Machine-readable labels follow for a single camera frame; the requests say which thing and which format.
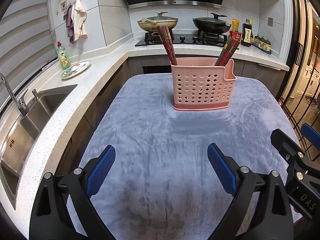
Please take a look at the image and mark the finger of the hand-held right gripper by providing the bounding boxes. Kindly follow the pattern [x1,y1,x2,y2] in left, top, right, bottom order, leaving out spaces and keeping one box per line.
[301,124,320,161]
[271,129,316,198]

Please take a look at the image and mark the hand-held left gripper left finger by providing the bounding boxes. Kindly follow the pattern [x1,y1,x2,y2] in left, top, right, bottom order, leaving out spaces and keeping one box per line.
[29,144,116,240]

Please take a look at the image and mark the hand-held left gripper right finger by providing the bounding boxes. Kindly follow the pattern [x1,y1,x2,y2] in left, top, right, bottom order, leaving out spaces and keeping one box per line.
[207,143,294,240]

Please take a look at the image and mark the pink perforated utensil holder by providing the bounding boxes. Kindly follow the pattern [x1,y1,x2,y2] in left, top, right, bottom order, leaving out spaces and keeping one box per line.
[171,57,236,111]

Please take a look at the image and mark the bundle of red green chopsticks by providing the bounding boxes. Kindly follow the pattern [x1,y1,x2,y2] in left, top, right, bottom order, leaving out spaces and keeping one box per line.
[213,37,240,67]

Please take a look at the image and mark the bundle of brown chopsticks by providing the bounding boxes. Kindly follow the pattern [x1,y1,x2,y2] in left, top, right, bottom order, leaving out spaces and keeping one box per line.
[156,25,178,66]

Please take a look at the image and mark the grey-blue plush blanket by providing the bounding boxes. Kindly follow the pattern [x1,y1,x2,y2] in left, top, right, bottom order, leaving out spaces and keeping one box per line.
[66,74,301,240]

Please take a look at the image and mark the black grid glass door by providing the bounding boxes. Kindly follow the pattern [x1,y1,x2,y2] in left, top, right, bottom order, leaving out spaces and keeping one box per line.
[282,0,320,161]

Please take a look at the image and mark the stainless steel sink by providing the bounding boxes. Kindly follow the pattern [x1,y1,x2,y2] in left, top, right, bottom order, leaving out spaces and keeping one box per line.
[0,84,78,196]

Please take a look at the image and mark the dark spice jar tray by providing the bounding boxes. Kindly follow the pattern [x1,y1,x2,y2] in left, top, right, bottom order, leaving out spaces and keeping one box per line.
[252,43,273,55]

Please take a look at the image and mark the patterned plate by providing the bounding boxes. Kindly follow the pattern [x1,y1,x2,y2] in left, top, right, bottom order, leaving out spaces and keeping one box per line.
[60,60,91,79]

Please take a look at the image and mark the chrome faucet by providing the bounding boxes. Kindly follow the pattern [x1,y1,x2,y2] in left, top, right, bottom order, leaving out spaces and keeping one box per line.
[0,73,29,117]

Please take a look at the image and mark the large dark soy sauce bottle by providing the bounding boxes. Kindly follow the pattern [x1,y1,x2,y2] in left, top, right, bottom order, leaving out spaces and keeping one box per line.
[241,19,254,48]

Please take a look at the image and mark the built-in under-counter appliance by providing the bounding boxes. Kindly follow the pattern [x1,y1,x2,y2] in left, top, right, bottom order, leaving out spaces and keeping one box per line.
[142,65,173,75]

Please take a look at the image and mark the green dish soap bottle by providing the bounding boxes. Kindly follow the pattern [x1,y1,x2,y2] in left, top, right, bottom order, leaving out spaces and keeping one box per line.
[57,41,71,70]

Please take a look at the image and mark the black gas hob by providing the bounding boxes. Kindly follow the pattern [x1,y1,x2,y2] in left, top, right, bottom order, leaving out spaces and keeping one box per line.
[134,29,241,47]

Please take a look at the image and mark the black wok with lid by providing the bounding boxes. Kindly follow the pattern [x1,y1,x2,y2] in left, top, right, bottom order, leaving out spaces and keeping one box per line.
[192,12,231,34]

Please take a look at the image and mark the purple hanging cloth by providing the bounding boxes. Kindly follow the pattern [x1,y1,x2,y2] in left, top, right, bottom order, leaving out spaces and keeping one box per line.
[63,4,76,44]

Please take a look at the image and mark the pink hanging cloth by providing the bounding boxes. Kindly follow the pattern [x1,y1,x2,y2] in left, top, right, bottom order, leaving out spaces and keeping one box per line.
[70,0,88,41]

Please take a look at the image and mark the beige wok with glass lid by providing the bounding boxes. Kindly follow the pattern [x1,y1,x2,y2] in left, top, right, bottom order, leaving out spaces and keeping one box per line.
[137,11,179,33]

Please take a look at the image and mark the white window blinds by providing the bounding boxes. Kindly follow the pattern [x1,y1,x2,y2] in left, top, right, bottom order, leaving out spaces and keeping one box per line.
[0,0,56,105]

